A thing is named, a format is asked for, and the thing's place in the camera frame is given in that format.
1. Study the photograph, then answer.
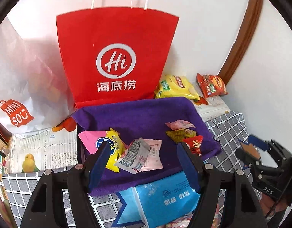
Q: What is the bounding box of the red gold snack bag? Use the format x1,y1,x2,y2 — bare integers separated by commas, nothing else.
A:
183,135,203,156

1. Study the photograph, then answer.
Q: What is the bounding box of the small pink wrapper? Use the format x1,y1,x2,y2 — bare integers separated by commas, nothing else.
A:
165,120,195,131

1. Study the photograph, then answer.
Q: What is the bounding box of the pink yellow chip bag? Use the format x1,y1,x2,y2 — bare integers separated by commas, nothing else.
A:
78,127,129,173

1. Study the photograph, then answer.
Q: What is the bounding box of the white label snack packet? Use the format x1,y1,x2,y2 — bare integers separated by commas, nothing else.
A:
114,138,151,174

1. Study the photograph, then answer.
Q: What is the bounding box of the pale pink snack packet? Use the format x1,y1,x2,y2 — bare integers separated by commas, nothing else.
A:
139,139,163,172

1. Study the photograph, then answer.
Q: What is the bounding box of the person's right hand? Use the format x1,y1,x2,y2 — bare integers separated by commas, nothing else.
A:
260,193,288,216

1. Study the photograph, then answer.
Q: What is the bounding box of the grey checked tablecloth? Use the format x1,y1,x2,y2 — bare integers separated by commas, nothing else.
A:
2,111,252,227

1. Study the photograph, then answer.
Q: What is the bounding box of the colourful fruit snack bag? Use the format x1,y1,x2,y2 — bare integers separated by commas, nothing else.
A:
165,211,220,228

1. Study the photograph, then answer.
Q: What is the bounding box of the white fruit print mat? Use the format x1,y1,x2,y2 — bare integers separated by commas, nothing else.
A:
7,95,231,174

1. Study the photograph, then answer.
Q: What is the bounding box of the orange chips bag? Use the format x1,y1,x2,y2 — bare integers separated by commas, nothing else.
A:
196,73,228,99

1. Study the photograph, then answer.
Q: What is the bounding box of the purple towel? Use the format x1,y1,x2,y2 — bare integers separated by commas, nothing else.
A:
72,97,221,197

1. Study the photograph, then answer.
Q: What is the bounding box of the blue tissue pack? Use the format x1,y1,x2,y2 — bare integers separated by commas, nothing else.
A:
112,171,200,227

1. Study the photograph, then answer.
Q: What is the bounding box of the patterned brown box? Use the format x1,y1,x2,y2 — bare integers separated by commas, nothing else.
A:
0,124,12,157

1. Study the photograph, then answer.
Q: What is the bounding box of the yellow chips bag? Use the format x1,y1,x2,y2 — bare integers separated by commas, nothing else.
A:
154,75,200,100

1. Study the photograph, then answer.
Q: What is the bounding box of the white Miniso plastic bag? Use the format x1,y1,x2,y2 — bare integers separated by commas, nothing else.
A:
0,18,74,134

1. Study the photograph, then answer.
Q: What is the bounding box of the red Haidilao paper bag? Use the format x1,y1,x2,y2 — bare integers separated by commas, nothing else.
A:
56,6,179,108

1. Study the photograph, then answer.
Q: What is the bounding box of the brown wooden door frame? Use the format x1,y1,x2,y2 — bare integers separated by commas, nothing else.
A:
218,0,263,84

